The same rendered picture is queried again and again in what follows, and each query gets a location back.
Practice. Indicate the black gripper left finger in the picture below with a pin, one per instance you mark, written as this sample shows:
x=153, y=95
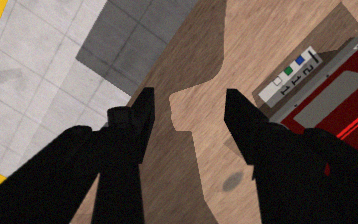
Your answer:
x=49, y=188

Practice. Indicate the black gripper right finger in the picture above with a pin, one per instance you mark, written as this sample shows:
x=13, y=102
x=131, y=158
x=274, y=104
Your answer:
x=288, y=191

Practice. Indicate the white paper pick list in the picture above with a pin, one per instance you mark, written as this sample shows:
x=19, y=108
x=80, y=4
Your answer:
x=303, y=65

